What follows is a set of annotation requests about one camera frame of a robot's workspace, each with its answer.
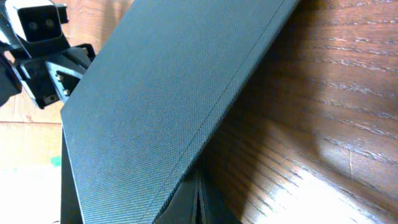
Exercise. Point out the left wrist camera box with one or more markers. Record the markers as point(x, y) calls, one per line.
point(34, 20)

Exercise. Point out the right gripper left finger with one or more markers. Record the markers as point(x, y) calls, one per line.
point(183, 207)

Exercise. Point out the dark green box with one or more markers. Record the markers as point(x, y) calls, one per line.
point(154, 95)

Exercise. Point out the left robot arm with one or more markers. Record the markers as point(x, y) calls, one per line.
point(14, 48)

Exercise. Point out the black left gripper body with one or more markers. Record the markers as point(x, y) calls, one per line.
point(53, 78)

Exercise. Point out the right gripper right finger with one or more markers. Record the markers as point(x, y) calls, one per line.
point(211, 206)

